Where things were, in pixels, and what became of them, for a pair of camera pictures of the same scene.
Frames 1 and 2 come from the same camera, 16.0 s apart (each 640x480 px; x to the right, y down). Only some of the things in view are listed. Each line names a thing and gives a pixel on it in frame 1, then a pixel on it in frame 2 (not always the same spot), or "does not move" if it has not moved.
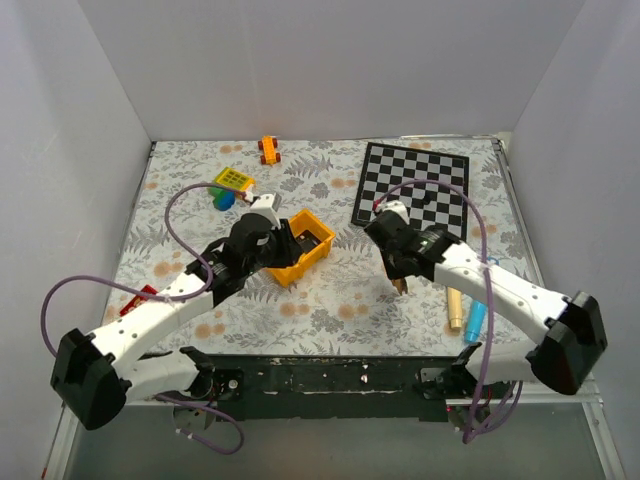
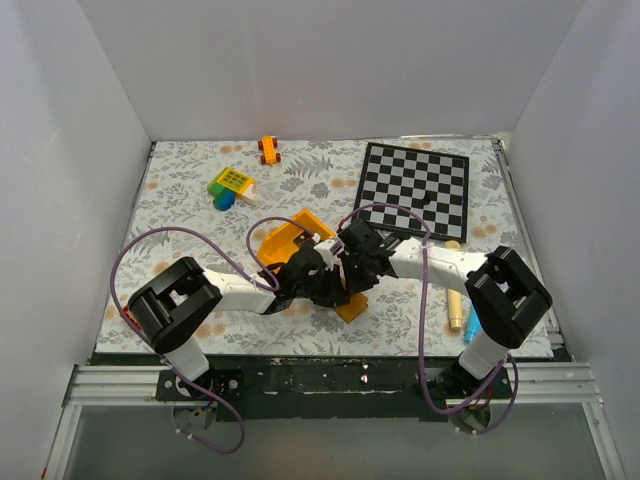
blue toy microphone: (475, 322) does not move
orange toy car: (268, 144) does not move
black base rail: (373, 387) does not move
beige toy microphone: (455, 307) does not move
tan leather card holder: (400, 284) -> (357, 304)
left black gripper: (289, 248) -> (335, 294)
